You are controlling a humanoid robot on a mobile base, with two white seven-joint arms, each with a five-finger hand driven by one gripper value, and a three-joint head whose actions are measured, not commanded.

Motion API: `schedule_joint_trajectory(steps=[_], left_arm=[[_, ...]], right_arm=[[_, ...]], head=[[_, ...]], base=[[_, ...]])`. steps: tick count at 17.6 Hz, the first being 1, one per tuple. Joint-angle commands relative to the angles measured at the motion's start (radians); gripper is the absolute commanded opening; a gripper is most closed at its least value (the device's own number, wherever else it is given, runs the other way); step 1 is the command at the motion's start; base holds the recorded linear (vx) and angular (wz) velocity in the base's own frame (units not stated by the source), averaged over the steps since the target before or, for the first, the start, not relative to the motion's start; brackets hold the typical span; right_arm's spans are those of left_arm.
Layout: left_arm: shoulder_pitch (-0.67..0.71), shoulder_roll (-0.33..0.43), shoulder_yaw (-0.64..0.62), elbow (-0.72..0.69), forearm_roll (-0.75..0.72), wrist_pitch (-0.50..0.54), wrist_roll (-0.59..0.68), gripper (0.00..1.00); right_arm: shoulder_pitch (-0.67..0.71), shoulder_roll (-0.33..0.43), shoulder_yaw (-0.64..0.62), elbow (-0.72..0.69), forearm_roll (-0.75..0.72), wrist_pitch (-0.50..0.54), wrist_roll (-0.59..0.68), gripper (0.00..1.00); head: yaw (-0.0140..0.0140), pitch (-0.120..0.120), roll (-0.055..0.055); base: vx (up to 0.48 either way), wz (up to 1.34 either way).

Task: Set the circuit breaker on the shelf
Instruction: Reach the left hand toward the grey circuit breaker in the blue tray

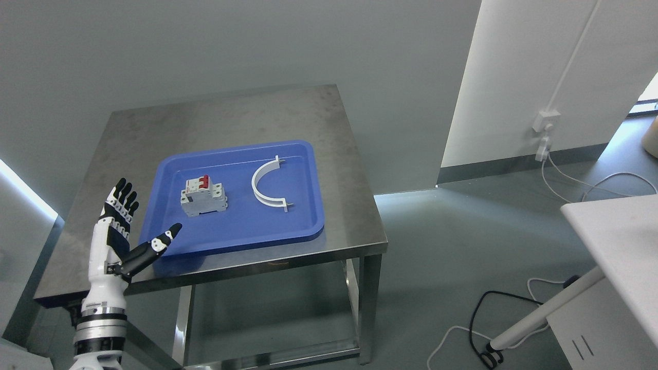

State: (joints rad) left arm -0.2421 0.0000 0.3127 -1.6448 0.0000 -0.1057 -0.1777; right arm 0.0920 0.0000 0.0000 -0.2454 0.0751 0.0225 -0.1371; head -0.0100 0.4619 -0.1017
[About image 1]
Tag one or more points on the white desk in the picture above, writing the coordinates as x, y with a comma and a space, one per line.
621, 235

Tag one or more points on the white power adapter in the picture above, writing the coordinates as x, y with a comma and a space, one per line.
542, 153

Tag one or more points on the white cabinet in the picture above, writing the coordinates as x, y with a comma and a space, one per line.
596, 330

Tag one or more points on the white wall socket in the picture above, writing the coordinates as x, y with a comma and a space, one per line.
544, 118

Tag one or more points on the white desk leg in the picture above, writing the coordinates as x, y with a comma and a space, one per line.
538, 317

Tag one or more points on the grey circuit breaker red switch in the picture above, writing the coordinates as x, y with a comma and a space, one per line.
200, 196

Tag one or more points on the blue plastic tray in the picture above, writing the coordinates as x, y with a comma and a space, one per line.
246, 224

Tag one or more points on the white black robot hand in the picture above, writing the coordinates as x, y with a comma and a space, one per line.
112, 263

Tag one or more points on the white curved bracket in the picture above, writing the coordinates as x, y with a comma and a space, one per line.
262, 185

